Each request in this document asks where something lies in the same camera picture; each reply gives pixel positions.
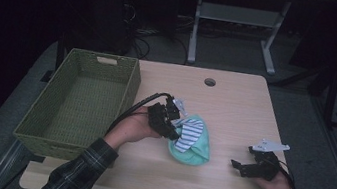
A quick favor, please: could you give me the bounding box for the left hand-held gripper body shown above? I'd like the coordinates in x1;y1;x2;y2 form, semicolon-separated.
143;93;191;141

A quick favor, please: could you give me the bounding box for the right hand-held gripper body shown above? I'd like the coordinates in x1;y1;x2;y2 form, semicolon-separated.
242;136;292;185

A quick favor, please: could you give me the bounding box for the mint green garment striped trim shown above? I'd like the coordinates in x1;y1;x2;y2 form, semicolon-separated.
164;109;218;169

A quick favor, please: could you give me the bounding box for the green woven basket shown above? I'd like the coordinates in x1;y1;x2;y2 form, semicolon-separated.
10;40;146;171

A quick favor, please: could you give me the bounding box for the person's left hand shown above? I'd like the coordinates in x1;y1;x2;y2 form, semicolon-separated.
101;100;167;158

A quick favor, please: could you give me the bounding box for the grey metal stand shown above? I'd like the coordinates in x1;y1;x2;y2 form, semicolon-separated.
184;0;293;78

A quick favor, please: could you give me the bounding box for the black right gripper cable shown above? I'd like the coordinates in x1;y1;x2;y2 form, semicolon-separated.
272;158;303;189

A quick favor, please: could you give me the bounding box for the tangle of black floor cables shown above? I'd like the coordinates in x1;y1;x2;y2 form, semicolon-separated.
113;0;199;67

